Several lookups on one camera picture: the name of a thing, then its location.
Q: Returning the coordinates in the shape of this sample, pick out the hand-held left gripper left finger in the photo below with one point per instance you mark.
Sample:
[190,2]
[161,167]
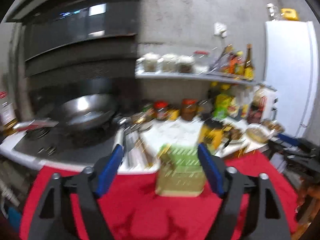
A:
[110,171]

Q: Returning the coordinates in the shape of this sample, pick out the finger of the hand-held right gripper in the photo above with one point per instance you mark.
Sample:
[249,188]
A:
[290,140]
[282,147]

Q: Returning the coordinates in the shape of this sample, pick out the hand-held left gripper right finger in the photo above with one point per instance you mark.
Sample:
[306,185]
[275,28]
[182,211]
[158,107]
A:
[211,171]

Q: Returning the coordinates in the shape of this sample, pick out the green plastic utensil holder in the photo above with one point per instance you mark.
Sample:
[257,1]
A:
[180,175]

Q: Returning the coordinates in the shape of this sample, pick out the steel bowl with food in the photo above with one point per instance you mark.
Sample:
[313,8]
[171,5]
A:
[273,126]

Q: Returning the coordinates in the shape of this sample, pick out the yellow bowl plastic wrap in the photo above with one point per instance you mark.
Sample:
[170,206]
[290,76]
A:
[257,134]

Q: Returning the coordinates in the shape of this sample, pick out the pile of steel cutlery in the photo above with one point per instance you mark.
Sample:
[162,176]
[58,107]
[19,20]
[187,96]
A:
[135,145]

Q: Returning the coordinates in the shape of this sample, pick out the white air fryer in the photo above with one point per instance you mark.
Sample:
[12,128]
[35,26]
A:
[269,102]

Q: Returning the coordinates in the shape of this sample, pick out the plate of cooked food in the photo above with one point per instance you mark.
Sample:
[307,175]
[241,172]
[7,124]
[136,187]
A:
[235,133]

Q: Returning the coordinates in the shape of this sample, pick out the black gas stove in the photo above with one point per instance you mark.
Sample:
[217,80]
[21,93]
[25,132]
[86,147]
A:
[62,145]

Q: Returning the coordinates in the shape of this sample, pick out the red tablecloth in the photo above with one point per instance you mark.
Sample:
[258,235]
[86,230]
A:
[150,217]

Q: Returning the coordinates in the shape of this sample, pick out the steel wok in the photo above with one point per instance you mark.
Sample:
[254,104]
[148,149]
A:
[85,112]

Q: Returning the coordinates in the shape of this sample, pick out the white refrigerator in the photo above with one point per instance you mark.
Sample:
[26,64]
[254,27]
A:
[290,75]

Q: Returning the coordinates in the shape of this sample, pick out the yellow label jar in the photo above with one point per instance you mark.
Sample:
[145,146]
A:
[174,114]

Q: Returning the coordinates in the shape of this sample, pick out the green bottle yellow cap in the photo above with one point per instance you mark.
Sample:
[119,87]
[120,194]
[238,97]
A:
[223,103]

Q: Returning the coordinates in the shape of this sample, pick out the green label jar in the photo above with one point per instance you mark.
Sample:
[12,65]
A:
[148,110]

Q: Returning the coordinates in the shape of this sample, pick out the dark sauce jar red lid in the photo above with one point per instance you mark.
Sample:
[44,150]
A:
[161,110]

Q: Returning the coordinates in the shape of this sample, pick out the dark sauce bottle yellow label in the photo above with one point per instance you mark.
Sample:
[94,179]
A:
[248,65]

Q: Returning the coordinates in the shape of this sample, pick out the clear utensil container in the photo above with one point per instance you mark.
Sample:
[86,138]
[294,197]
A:
[220,61]

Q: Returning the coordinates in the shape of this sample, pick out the clear glass jar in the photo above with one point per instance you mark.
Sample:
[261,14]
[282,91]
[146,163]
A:
[201,62]

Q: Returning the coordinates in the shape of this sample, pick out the white-lid spice jar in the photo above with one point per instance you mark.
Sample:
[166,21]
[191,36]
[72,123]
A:
[151,62]
[169,63]
[185,64]

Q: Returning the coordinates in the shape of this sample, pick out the clear oil bottle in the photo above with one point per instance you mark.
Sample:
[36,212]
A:
[8,117]

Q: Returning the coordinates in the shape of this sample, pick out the yellow box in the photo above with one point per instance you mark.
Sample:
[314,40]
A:
[289,14]

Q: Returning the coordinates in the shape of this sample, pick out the small glass jar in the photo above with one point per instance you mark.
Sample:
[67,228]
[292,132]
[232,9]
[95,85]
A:
[272,12]

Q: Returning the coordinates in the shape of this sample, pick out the white wall shelf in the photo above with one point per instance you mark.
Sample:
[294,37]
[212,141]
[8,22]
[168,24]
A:
[187,76]

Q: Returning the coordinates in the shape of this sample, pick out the white wall socket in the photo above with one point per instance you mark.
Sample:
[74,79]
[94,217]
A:
[220,29]

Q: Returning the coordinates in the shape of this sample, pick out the red wall sign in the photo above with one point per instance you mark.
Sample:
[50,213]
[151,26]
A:
[3,95]

